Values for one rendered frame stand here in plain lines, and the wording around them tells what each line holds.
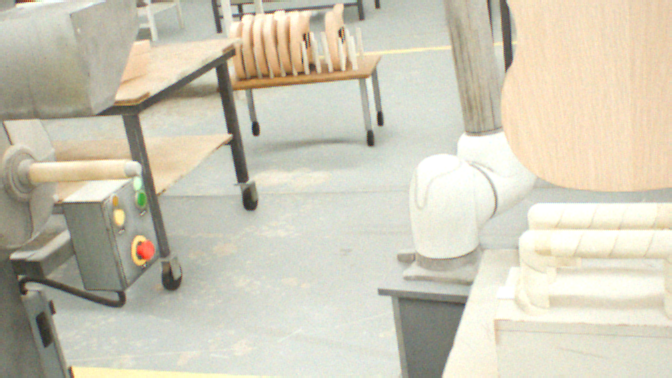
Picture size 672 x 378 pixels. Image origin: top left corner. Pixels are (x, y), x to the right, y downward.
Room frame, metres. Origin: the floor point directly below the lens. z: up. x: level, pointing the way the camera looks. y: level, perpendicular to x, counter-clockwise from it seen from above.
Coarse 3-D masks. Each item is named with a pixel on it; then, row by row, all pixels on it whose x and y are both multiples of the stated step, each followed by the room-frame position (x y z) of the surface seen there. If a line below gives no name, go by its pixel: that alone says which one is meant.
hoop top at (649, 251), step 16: (528, 240) 0.96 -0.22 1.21; (544, 240) 0.96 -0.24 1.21; (560, 240) 0.95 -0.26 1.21; (576, 240) 0.94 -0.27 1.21; (592, 240) 0.94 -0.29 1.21; (608, 240) 0.93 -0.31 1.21; (624, 240) 0.92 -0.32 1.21; (640, 240) 0.92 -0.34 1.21; (656, 240) 0.91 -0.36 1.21; (592, 256) 0.94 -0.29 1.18; (608, 256) 0.93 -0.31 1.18; (624, 256) 0.92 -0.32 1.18; (640, 256) 0.92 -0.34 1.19; (656, 256) 0.91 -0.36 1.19
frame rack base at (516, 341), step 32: (576, 288) 1.01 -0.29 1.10; (608, 288) 1.00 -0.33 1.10; (640, 288) 0.99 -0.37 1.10; (512, 320) 0.96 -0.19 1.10; (544, 320) 0.95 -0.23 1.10; (576, 320) 0.94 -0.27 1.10; (608, 320) 0.92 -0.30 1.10; (640, 320) 0.91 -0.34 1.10; (512, 352) 0.96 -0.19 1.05; (544, 352) 0.95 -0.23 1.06; (576, 352) 0.93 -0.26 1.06; (608, 352) 0.92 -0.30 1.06; (640, 352) 0.90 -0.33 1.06
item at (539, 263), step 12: (528, 252) 0.96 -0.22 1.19; (528, 264) 0.96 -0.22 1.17; (540, 264) 0.96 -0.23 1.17; (528, 276) 0.96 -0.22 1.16; (540, 276) 0.96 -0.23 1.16; (528, 288) 0.96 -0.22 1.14; (540, 288) 0.96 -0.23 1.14; (540, 300) 0.96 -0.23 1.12; (528, 312) 0.97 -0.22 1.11; (540, 312) 0.96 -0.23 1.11
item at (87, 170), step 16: (96, 160) 1.38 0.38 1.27; (112, 160) 1.37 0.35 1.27; (128, 160) 1.36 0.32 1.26; (32, 176) 1.40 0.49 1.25; (48, 176) 1.39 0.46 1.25; (64, 176) 1.38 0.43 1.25; (80, 176) 1.37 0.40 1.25; (96, 176) 1.36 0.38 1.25; (112, 176) 1.35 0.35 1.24; (128, 176) 1.35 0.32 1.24
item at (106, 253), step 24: (96, 192) 1.66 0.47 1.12; (120, 192) 1.67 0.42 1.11; (144, 192) 1.74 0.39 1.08; (72, 216) 1.63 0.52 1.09; (96, 216) 1.61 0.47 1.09; (144, 216) 1.72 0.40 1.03; (72, 240) 1.64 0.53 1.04; (96, 240) 1.62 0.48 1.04; (120, 240) 1.63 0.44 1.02; (144, 240) 1.70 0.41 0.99; (96, 264) 1.62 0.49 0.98; (120, 264) 1.62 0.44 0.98; (144, 264) 1.68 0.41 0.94; (24, 288) 1.65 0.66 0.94; (72, 288) 1.66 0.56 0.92; (96, 288) 1.63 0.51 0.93; (120, 288) 1.61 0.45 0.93
